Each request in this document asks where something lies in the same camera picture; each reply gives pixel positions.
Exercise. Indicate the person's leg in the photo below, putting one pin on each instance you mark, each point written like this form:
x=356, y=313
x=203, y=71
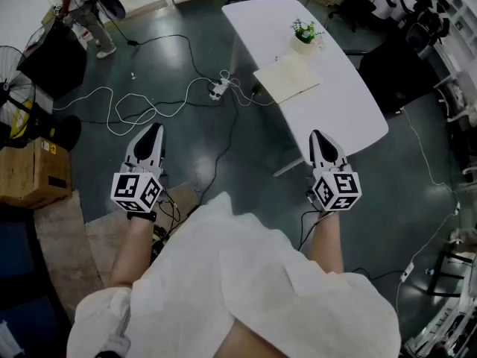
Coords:
x=249, y=343

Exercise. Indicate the white table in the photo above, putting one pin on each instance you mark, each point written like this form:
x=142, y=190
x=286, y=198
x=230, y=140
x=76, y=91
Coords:
x=335, y=106

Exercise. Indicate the black power adapter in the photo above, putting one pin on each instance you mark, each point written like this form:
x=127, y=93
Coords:
x=256, y=88

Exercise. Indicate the person's left forearm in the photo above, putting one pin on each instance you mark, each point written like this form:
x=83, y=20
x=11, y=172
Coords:
x=130, y=252

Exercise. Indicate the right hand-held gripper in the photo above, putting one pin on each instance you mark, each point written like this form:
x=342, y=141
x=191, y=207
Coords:
x=335, y=190

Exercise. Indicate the black standing fan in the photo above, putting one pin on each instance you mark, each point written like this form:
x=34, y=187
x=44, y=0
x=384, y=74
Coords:
x=7, y=88

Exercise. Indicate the white shelf unit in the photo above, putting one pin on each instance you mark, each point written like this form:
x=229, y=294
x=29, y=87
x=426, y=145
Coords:
x=462, y=32

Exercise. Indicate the potted plant in white pot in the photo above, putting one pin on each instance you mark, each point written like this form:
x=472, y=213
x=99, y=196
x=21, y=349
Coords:
x=303, y=36

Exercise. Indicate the black cabinet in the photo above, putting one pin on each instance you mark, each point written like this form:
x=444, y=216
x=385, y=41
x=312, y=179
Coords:
x=56, y=62

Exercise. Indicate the small white power strip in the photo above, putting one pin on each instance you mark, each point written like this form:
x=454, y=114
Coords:
x=407, y=272

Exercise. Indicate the person's white dress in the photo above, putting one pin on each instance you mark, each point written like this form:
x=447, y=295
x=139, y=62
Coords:
x=223, y=267

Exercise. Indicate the cardboard box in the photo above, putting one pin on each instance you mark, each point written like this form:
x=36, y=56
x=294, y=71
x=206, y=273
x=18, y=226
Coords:
x=30, y=174

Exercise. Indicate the beige rug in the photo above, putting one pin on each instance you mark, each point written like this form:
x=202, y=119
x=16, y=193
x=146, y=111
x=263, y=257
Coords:
x=63, y=244

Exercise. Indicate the blue mat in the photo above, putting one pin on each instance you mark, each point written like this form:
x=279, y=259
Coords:
x=18, y=259

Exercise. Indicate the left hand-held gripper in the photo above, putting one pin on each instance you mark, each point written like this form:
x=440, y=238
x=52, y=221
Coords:
x=130, y=188

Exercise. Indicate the beige notebook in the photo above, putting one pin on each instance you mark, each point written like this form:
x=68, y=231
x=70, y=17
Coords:
x=287, y=77

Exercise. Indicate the black mesh office chair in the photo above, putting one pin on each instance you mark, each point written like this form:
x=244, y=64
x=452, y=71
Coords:
x=395, y=77

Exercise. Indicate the person's right forearm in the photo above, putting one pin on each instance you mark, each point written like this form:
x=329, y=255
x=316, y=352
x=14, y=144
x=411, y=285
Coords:
x=326, y=241

